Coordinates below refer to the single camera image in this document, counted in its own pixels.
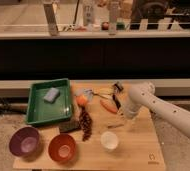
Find grey cloth toy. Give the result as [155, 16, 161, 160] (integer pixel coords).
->
[75, 88, 93, 101]

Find dark rectangular block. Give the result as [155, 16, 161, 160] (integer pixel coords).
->
[59, 121, 80, 133]

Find orange carrot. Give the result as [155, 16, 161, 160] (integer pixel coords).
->
[100, 100, 118, 114]

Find green plastic tray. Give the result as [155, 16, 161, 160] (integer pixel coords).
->
[26, 78, 73, 126]

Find wooden board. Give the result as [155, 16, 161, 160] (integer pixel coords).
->
[12, 79, 167, 171]

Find purple bowl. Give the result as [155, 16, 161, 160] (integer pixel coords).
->
[9, 127, 40, 157]

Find orange bowl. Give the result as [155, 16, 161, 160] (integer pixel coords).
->
[48, 134, 76, 163]

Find brown grape bunch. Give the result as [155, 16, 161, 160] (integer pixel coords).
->
[79, 108, 92, 141]

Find blue sponge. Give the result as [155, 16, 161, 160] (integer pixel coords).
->
[43, 88, 60, 103]

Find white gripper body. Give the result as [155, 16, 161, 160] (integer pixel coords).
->
[122, 98, 142, 119]

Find small dark fork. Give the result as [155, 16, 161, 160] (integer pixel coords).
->
[107, 124, 124, 129]

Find white cup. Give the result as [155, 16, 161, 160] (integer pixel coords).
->
[100, 131, 119, 151]

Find orange fruit toy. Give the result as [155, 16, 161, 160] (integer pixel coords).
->
[76, 95, 88, 107]

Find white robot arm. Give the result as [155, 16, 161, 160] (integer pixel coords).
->
[122, 82, 190, 139]

